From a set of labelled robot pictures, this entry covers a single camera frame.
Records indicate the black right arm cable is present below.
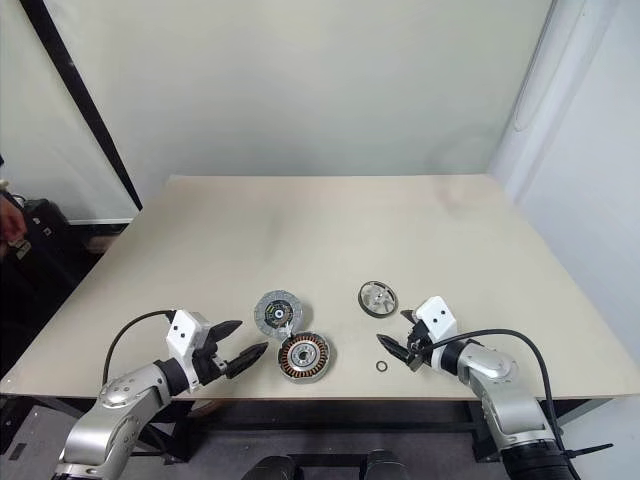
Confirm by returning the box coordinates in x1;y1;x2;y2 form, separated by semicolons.
433;328;567;444

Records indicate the silver motor rotor disc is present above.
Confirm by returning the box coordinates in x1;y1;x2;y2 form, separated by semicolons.
358;280;398;318

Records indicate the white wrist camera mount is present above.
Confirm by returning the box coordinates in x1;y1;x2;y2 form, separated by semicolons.
166;309;214;394
415;296;459;373

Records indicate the bystander bare hand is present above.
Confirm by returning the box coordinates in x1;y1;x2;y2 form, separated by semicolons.
0;192;26;242

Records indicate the grey round plastic lid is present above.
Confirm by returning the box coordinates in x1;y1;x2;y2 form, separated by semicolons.
253;289;314;342

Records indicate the black cable tie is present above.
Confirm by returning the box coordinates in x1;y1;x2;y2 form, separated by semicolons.
558;442;614;459

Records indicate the black table frame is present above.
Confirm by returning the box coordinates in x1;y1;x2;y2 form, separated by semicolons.
0;392;640;466

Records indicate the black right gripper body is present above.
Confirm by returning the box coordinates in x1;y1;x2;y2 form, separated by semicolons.
405;319;438;374

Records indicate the dark rounded shape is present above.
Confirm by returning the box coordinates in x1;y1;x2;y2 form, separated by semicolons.
366;449;410;480
253;454;302;480

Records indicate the motor stator with copper windings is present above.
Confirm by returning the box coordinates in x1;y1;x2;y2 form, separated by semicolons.
275;330;338;384

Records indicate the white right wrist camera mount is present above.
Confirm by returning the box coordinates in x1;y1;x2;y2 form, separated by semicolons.
415;296;459;373

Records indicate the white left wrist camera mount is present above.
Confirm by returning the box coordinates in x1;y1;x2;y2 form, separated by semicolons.
166;309;214;394

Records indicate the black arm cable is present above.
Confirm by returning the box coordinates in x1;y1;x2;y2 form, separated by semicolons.
101;309;176;387
433;328;567;444

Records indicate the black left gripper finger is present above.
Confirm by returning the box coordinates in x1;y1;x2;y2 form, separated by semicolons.
225;341;271;380
213;319;245;347

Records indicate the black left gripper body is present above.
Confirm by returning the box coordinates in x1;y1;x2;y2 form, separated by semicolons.
191;326;230;389

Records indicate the black diagonal pole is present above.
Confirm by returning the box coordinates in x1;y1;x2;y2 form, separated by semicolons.
23;0;144;212

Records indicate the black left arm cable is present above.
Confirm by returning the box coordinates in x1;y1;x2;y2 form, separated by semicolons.
101;309;176;387

